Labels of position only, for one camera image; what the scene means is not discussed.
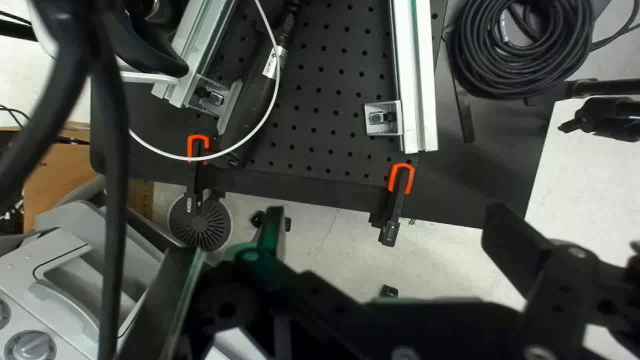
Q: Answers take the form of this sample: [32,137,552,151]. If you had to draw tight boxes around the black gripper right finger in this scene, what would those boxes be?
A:
[482,202,640,360]

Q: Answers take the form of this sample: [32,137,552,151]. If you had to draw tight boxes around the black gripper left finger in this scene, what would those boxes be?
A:
[179,206,402,360]

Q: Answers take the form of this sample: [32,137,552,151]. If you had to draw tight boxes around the round black ribbed disc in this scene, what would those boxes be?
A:
[167,195,235,254]

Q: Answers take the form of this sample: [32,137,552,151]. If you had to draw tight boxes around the orange black clamp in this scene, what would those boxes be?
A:
[182,133,215,202]
[368,160,420,249]

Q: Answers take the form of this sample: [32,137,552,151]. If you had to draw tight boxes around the black optical breadboard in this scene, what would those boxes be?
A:
[89,0,556,229]

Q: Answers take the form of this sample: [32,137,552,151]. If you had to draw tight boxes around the grey plastic case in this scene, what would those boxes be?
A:
[0,199,168,360]

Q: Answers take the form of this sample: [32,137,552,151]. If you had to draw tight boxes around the cardboard box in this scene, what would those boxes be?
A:
[23,121,158,233]

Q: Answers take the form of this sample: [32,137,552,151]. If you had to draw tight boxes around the aluminium extrusion bar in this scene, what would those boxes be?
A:
[151,0,239,112]
[388,0,443,156]

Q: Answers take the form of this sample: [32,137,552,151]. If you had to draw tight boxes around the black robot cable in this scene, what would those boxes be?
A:
[86,0,135,360]
[0,0,93,208]

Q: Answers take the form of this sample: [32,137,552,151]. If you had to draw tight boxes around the metal corner bracket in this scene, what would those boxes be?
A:
[363,99,406,140]
[189,75,245,116]

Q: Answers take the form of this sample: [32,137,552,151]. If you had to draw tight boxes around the white cable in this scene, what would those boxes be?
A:
[126,0,290,164]

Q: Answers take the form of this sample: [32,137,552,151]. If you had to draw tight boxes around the coiled black cable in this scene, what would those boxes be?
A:
[444,0,596,103]

